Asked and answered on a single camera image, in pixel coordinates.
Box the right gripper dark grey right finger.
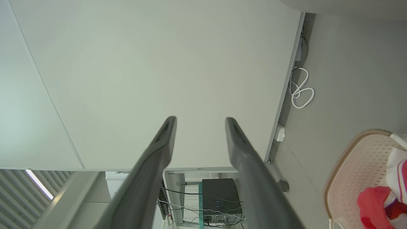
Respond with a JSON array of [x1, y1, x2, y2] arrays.
[[225, 117, 306, 229]]

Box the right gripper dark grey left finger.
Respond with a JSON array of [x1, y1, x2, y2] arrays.
[[94, 116, 177, 229]]

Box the red garment thin white stripes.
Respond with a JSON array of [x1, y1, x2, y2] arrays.
[[357, 186, 407, 229]]

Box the red garment wide white trim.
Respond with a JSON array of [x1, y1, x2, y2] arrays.
[[385, 148, 407, 204]]

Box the white desk leg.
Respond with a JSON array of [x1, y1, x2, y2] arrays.
[[164, 172, 185, 225]]

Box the black computer box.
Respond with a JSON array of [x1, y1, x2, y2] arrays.
[[202, 179, 244, 225]]

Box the white power adapter box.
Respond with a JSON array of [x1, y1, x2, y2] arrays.
[[274, 123, 286, 142]]

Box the ceiling light strip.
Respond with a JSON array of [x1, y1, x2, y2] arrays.
[[25, 170, 54, 200]]

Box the tangled thin desk cables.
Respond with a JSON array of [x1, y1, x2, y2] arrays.
[[157, 188, 247, 227]]

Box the teal metal post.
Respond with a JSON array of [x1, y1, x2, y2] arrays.
[[199, 183, 204, 229]]

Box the white partition panel grey frame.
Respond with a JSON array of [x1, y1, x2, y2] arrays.
[[0, 0, 85, 170], [10, 0, 306, 170]]

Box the white coiled cable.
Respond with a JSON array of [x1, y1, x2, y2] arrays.
[[288, 67, 315, 109]]

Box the thin dark cable by partition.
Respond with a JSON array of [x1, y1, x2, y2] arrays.
[[299, 29, 309, 69]]

